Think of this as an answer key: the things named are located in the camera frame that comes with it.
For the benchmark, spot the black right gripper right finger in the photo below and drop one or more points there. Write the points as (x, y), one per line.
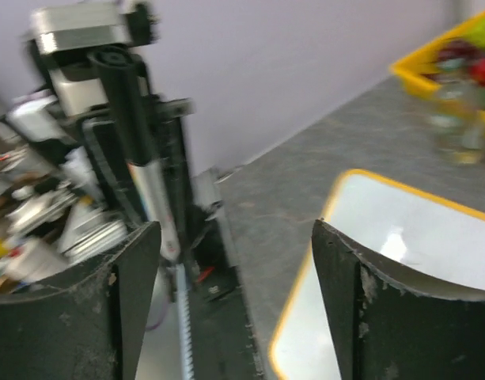
(389, 321)

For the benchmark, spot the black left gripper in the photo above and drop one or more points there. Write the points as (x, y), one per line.
(95, 131)

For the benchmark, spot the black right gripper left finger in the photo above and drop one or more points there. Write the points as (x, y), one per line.
(87, 322)

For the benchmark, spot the yellow framed whiteboard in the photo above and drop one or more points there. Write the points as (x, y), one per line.
(434, 235)

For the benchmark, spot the yellow plastic fruit tray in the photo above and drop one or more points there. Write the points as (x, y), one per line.
(421, 77)

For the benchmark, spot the red cherry bunch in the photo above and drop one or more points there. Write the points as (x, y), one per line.
(477, 72)

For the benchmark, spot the dark purple grape bunch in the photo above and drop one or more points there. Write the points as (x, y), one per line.
(457, 55)

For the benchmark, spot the green apple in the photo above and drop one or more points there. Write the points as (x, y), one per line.
(474, 33)

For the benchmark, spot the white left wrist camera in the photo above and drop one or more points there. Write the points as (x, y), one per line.
(89, 24)

